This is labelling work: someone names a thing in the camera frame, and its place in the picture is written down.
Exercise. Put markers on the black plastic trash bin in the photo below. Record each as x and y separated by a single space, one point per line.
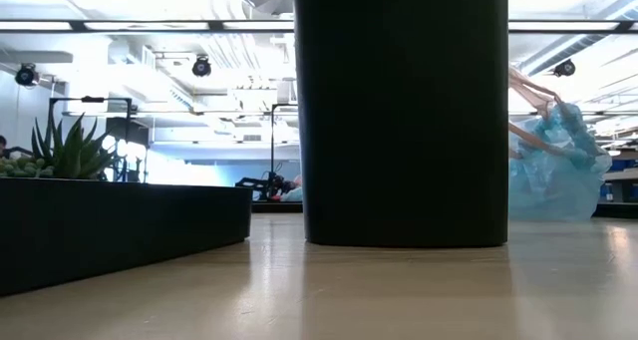
399 130

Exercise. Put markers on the black plastic bin lid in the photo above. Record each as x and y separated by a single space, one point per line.
124 230

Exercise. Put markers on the blue plastic trash bag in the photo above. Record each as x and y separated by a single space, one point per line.
553 180

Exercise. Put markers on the black background robot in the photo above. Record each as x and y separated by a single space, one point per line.
264 185

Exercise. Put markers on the black ceiling spotlight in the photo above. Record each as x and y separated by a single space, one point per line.
201 66
564 68
26 74

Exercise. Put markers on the spiky green potted plant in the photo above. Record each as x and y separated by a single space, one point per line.
75 153

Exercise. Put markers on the pale green succulent plant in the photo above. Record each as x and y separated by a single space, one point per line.
25 166

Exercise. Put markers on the shelf with blue bins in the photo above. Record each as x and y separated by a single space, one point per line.
620 175

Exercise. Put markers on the person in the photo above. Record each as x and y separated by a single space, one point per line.
2 145

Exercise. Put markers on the black aluminium table frame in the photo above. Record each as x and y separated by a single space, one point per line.
276 207

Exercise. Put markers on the black overhead frame bar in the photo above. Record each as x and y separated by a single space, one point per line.
149 25

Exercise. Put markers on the black metal stand frame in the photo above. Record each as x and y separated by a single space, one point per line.
90 100

